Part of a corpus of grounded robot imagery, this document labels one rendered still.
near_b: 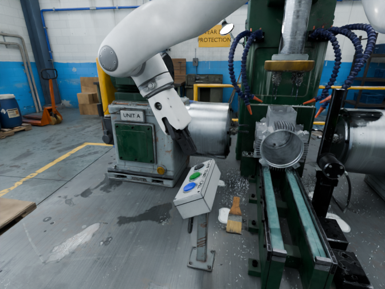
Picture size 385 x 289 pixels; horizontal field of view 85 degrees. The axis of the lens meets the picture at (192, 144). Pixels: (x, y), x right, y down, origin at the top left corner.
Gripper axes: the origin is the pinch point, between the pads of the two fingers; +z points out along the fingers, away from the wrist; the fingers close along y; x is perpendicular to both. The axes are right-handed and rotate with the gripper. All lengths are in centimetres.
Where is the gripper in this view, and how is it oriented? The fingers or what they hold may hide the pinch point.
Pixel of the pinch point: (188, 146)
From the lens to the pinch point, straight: 55.0
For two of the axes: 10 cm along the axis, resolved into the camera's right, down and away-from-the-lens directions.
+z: 4.5, 8.7, 2.1
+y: 2.5, -3.5, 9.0
